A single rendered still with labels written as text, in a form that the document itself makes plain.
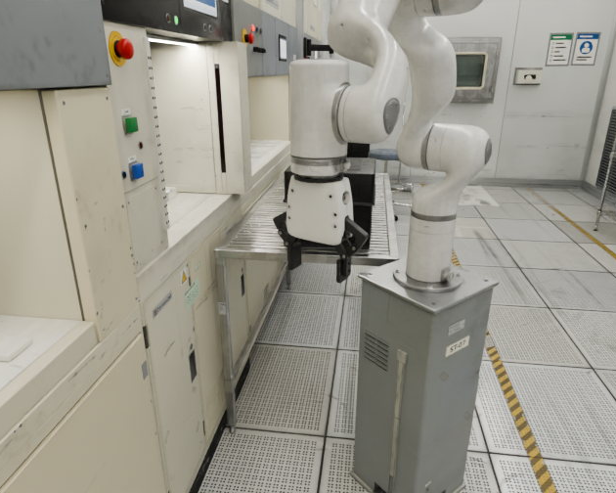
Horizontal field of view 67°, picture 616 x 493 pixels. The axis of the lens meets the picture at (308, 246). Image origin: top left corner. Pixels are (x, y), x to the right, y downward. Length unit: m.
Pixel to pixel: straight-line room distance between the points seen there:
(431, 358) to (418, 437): 0.26
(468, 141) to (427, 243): 0.28
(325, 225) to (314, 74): 0.21
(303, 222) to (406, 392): 0.78
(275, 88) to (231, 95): 1.46
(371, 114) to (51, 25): 0.54
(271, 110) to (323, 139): 2.54
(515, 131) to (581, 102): 0.72
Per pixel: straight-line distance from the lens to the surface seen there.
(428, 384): 1.33
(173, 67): 1.81
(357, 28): 0.73
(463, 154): 1.19
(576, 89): 6.18
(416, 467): 1.51
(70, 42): 0.94
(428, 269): 1.29
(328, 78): 0.66
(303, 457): 1.85
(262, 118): 3.22
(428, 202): 1.23
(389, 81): 0.65
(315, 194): 0.69
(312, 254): 1.49
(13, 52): 0.83
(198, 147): 1.81
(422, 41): 1.08
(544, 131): 6.13
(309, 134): 0.66
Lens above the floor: 1.31
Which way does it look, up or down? 21 degrees down
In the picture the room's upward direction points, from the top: straight up
